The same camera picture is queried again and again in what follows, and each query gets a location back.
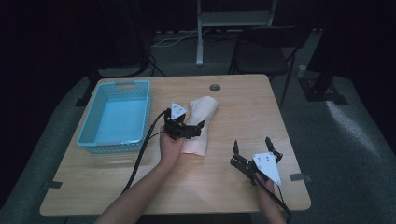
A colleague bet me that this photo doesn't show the person's left hand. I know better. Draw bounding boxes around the person's left hand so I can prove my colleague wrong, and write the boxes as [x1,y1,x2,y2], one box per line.
[159,125,186,170]

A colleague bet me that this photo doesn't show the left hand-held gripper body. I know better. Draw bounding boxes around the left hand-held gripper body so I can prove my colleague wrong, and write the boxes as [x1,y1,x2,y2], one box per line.
[163,101,204,141]

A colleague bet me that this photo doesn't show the black floor cables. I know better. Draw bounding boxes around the black floor cables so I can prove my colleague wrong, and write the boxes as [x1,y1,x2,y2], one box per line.
[147,54,168,77]

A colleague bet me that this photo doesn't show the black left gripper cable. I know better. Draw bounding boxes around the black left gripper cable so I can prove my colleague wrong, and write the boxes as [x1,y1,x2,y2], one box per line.
[122,108,171,194]

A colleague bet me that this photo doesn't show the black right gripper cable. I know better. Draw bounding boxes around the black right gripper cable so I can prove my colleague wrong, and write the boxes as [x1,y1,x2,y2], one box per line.
[256,175,293,224]

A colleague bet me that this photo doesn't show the black tape strip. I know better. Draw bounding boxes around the black tape strip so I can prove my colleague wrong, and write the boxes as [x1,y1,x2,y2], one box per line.
[46,180,64,190]
[289,173,314,184]

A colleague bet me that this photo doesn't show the black metal stand base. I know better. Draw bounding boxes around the black metal stand base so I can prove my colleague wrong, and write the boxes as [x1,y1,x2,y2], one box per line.
[297,27,350,106]

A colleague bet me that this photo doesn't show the black chair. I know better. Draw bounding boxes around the black chair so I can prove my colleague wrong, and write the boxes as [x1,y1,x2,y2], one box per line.
[228,25,308,109]

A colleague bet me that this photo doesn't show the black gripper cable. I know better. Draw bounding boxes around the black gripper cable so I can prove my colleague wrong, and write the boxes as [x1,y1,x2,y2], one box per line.
[122,108,171,194]
[256,175,293,224]

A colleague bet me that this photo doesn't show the grey metal stand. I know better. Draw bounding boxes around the grey metal stand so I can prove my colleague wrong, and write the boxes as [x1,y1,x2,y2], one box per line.
[195,0,278,67]

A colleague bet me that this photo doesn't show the beige cloth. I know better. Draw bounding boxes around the beige cloth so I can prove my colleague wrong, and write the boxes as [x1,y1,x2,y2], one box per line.
[180,95,219,157]

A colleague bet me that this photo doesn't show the blue plastic basket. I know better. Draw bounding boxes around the blue plastic basket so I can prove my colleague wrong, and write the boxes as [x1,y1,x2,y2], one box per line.
[77,79,152,155]

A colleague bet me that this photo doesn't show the person's right hand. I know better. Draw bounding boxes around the person's right hand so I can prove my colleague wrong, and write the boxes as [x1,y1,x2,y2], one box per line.
[255,173,276,205]

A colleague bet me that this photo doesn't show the white floor cable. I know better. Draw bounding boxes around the white floor cable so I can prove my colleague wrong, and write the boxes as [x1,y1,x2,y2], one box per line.
[150,27,210,49]

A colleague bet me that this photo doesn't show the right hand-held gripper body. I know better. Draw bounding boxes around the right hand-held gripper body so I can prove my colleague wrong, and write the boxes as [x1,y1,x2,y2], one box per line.
[229,151,285,187]

